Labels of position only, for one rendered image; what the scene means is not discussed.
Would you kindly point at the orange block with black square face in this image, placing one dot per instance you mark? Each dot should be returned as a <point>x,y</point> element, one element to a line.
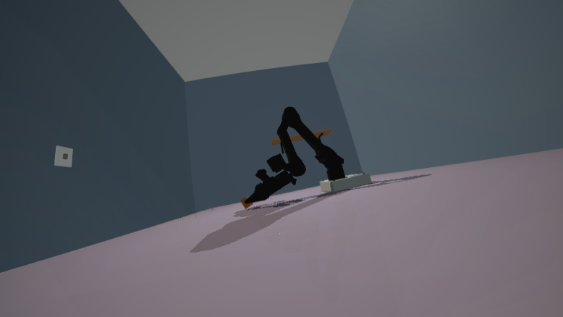
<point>246,204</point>

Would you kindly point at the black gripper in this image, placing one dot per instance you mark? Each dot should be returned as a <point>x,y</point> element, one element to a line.
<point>263,191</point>

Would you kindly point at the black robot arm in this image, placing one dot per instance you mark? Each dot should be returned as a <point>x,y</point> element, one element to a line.
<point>324,154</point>

